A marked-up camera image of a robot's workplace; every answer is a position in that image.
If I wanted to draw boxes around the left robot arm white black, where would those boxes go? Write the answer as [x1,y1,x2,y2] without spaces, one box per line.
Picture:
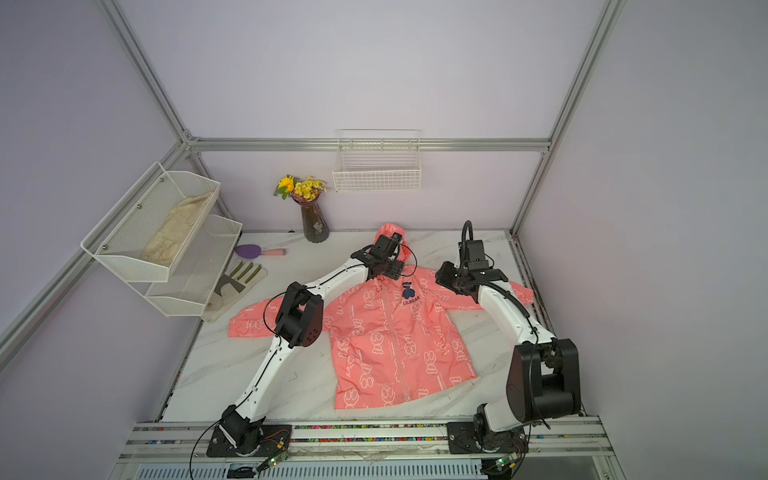
[213,233,404,456]

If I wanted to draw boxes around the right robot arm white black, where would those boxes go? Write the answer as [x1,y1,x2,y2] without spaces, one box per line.
[435,221,582,450]

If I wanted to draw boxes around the dark glass vase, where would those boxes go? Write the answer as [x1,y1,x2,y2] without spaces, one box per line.
[300,199,330,243]

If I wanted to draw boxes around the yellow flower bouquet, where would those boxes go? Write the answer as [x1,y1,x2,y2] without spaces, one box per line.
[273,175,327,203]

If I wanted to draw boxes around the purple pink hairbrush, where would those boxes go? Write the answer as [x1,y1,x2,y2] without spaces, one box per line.
[234,244,287,260]

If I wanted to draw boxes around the beige green work glove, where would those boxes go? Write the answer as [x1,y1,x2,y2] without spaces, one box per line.
[201,261,268,323]

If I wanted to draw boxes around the white mesh lower shelf bin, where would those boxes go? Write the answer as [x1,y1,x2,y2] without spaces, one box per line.
[142,214,242,317]

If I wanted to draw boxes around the white mesh shelf bin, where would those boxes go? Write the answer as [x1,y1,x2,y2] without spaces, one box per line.
[80,162,220,283]
[142,214,242,317]

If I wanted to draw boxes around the beige cloth in bin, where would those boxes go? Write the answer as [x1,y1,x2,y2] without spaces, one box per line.
[140,193,211,267]

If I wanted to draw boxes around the white mesh upper shelf bin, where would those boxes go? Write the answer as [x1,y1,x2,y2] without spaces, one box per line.
[80,162,220,283]

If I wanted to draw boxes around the white wire wall basket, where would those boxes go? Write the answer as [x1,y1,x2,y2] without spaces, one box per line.
[332,129,422,194]

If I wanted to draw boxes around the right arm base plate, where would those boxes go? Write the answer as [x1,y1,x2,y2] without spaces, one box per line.
[446,422,528,454]

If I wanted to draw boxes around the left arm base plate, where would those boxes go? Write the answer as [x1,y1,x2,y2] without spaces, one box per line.
[206,424,293,458]

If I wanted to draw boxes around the aluminium rail front frame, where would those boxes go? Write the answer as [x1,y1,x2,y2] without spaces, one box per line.
[118,416,614,465]

